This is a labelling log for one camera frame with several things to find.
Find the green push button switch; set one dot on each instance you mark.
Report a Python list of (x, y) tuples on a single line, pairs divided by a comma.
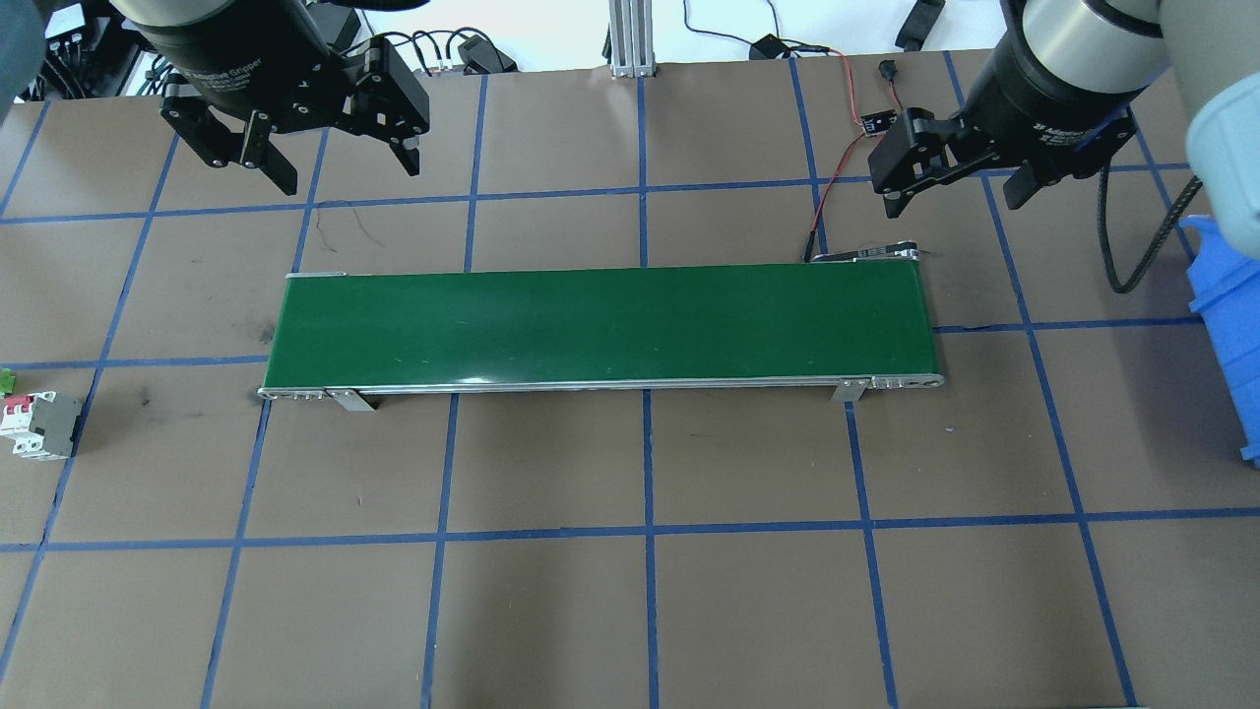
[(6, 382)]

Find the small black controller board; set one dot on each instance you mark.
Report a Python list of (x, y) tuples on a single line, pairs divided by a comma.
[(878, 122)]

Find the large black power brick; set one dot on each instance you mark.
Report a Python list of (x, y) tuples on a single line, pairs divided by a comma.
[(340, 25)]

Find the black plug adapter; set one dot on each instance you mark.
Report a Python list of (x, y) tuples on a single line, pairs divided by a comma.
[(482, 54)]

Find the slim black power adapter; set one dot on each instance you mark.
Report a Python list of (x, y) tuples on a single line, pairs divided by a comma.
[(920, 22)]

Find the small black power box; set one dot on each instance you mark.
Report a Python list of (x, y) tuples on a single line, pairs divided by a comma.
[(768, 47)]

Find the blue bin with foam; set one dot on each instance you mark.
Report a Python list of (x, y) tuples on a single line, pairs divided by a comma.
[(1230, 325)]

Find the green belt conveyor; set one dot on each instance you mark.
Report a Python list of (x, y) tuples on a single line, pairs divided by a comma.
[(591, 325)]

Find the white red circuit breaker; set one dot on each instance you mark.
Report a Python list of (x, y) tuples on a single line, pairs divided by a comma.
[(49, 423)]

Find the aluminium profile post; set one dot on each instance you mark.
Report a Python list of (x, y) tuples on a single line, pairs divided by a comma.
[(630, 39)]

